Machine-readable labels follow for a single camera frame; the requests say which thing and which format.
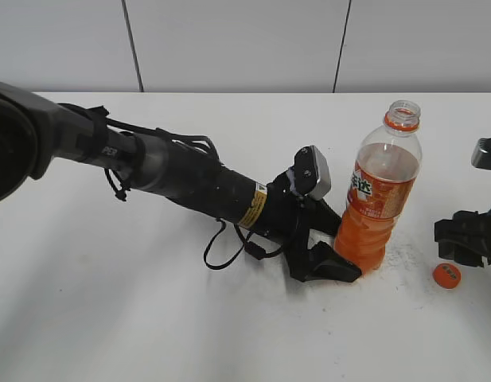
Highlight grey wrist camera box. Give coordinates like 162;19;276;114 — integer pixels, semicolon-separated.
293;145;332;201

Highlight orange soda plastic bottle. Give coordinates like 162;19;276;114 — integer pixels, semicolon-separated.
333;100;423;275

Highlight orange bottle cap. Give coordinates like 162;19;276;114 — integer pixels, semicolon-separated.
432;263;462;290

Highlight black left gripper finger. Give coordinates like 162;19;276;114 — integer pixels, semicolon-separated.
308;242;362;283
308;199;341;237

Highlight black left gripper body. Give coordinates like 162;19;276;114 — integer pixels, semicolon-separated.
256;174;319;282

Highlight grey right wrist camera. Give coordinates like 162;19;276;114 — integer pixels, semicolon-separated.
471;138;491;170

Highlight black camera cable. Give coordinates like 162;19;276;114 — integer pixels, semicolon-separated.
203;217;288;271

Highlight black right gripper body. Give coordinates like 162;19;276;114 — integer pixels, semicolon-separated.
434;209;491;267

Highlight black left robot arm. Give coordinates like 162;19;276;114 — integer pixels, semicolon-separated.
0;82;362;283

